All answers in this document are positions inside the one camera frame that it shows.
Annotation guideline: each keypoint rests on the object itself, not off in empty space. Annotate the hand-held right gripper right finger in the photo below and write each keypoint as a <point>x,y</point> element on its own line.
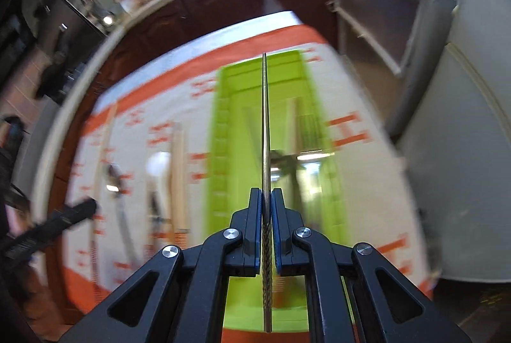
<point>279,215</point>

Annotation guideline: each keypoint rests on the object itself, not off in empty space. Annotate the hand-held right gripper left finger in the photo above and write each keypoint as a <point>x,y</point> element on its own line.
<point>257,215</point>

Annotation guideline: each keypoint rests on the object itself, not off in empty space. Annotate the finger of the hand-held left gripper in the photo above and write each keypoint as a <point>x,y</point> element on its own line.
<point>56,225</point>

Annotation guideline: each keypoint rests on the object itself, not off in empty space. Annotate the large metal serving spoon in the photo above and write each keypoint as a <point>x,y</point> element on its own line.
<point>285,163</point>

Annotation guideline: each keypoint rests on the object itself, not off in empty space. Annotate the round metal spoon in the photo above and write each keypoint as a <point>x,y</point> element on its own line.
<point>115,177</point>

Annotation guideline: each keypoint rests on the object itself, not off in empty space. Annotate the light wooden chopstick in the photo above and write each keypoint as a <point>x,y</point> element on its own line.
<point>175,175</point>
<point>184,187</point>

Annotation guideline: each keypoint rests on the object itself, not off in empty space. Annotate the metal chopstick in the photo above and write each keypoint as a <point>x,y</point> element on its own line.
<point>266,119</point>

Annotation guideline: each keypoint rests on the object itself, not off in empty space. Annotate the green plastic utensil tray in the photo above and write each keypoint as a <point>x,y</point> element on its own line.
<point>239,111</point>

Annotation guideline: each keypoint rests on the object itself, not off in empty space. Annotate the white ceramic spoon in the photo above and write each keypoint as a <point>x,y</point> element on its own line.
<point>159,165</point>

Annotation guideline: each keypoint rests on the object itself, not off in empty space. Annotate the orange and cream printed blanket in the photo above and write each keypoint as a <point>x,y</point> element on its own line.
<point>139,115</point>

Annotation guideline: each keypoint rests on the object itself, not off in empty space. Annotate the grey refrigerator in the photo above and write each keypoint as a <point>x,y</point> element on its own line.
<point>471,127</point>

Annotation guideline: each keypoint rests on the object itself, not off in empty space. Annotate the small steel kettle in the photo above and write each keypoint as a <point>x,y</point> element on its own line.
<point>104,19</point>

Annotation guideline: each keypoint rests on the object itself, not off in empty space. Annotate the steel disinfection cabinet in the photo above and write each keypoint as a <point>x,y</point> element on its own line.
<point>379,7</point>

